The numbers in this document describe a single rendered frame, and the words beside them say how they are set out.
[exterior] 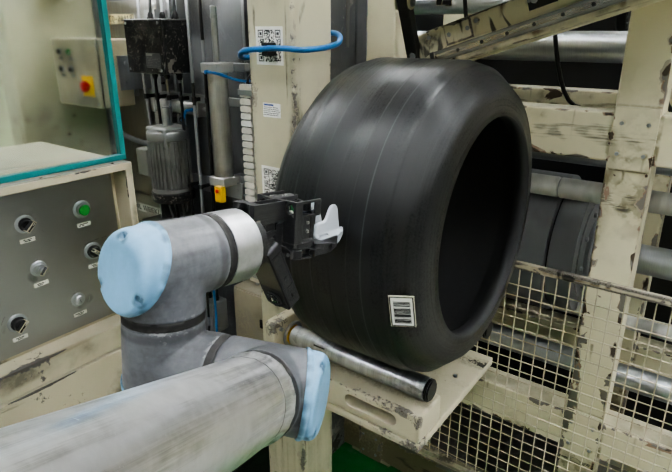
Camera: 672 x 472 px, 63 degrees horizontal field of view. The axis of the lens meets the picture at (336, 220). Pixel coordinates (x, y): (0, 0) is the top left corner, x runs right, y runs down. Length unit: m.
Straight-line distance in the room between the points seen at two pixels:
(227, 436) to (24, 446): 0.16
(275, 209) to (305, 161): 0.22
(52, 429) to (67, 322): 1.05
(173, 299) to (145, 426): 0.26
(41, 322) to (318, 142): 0.73
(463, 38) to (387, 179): 0.62
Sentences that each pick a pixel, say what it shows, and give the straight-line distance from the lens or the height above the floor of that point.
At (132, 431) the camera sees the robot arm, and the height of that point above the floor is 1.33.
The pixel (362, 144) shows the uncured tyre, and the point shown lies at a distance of 0.87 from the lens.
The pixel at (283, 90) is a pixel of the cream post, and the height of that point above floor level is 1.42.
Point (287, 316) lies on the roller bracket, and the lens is 1.22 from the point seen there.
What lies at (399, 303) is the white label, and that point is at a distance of 0.86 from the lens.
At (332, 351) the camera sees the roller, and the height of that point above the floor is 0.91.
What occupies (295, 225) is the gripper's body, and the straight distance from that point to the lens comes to 0.71.
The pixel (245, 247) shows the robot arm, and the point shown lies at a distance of 0.64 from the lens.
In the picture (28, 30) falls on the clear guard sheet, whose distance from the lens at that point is 1.21.
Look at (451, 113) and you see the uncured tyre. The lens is 0.89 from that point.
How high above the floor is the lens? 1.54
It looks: 19 degrees down
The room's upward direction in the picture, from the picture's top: straight up
